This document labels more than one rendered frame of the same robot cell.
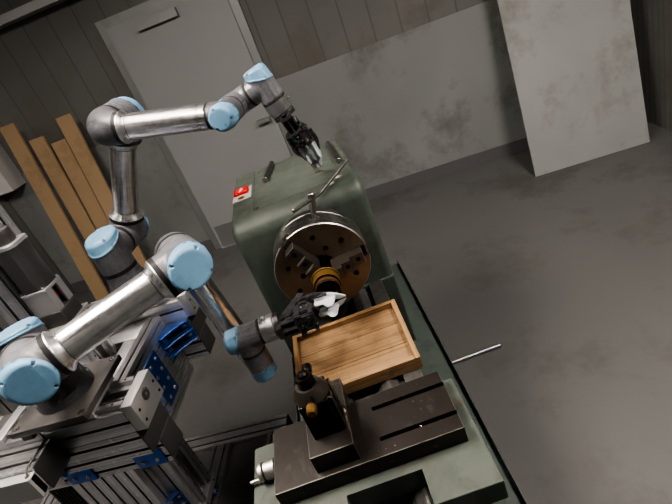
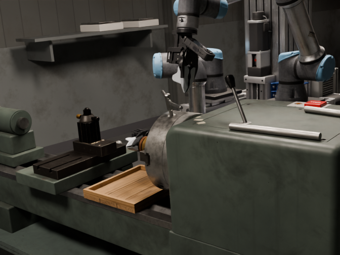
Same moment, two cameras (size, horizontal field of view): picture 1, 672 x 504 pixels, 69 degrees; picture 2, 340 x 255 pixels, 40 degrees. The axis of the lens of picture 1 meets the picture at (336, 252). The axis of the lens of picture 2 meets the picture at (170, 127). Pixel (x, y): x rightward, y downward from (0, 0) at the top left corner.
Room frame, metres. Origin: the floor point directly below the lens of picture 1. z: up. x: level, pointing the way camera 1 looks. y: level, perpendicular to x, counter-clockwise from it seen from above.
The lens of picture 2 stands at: (2.48, -1.35, 1.64)
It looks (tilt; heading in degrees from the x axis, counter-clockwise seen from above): 15 degrees down; 128
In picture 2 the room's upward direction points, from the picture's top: 4 degrees counter-clockwise
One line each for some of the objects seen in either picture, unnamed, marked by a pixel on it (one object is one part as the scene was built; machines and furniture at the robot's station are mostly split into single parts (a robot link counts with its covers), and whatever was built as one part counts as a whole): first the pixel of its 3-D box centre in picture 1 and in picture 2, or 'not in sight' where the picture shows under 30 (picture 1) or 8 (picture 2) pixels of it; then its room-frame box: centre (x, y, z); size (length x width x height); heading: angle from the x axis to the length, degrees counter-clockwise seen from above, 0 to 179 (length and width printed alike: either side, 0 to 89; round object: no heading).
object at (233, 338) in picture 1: (245, 338); not in sight; (1.17, 0.33, 1.07); 0.11 x 0.08 x 0.09; 88
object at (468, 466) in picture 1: (367, 470); (79, 165); (0.75, 0.12, 0.89); 0.53 x 0.30 x 0.06; 88
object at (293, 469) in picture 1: (364, 435); (81, 158); (0.80, 0.10, 0.95); 0.43 x 0.18 x 0.04; 88
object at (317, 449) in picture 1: (329, 422); (94, 145); (0.83, 0.16, 1.00); 0.20 x 0.10 x 0.05; 178
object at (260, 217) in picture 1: (307, 220); (277, 172); (1.83, 0.06, 1.06); 0.59 x 0.48 x 0.39; 178
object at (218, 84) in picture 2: (55, 379); (212, 82); (1.11, 0.81, 1.21); 0.15 x 0.15 x 0.10
